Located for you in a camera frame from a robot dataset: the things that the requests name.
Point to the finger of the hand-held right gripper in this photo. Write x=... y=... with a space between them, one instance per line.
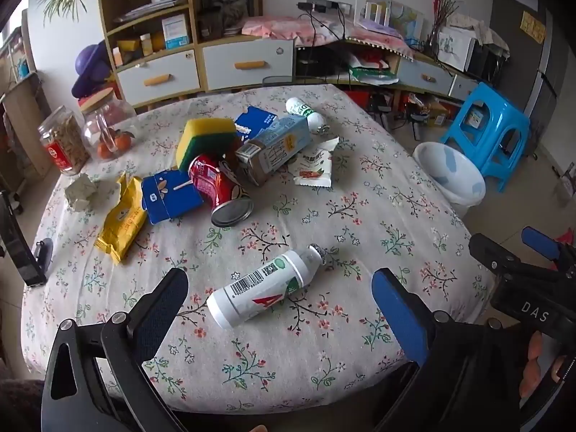
x=508 y=261
x=542 y=240

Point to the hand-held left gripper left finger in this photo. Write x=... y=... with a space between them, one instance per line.
x=163 y=306

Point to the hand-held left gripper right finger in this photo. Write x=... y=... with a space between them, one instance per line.
x=400 y=319

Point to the white bottle with red mark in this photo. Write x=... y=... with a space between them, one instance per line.
x=265 y=288

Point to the white plastic bin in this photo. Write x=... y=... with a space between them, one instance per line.
x=450 y=173

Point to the dark blue paper carton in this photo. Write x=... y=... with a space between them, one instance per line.
x=171 y=195

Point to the yellow green sponge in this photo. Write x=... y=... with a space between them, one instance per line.
x=204 y=139

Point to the light blue milk carton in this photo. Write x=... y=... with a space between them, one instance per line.
x=274 y=148

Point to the blue tissue box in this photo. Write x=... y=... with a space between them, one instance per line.
x=254 y=119

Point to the person's right hand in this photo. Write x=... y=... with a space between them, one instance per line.
x=537 y=346

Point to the yellow snack packet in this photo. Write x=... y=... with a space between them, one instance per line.
x=123 y=220

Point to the red drink can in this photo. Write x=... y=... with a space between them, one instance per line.
x=218 y=186

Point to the blue plastic stool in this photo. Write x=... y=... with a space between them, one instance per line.
x=490 y=117

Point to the crumpled grey paper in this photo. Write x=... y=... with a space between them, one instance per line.
x=85 y=193

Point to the floral tablecloth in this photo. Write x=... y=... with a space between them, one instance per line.
x=288 y=225

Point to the black chair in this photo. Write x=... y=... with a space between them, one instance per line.
x=20 y=247

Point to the printed cardboard box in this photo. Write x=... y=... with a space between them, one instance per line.
x=438 y=112

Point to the white snack packet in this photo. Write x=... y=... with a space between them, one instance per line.
x=315 y=164

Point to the clear jar with red label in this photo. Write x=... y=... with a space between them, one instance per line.
x=63 y=141

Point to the glass jar with wooden lid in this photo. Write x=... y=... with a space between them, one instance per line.
x=108 y=121

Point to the white microwave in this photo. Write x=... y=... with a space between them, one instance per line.
x=456 y=49

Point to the low wooden media cabinet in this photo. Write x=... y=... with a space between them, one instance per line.
x=405 y=69

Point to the white bottle with green label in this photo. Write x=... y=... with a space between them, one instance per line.
x=303 y=110

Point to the dry branches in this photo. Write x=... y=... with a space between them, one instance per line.
x=438 y=22

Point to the purple hat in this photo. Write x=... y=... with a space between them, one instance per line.
x=90 y=67

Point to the blue white box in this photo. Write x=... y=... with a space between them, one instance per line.
x=175 y=31

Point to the wooden shelf cabinet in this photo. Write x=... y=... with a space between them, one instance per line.
x=193 y=27

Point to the pink cloth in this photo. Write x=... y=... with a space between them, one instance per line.
x=274 y=27

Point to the power strip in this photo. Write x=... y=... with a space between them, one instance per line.
x=324 y=6

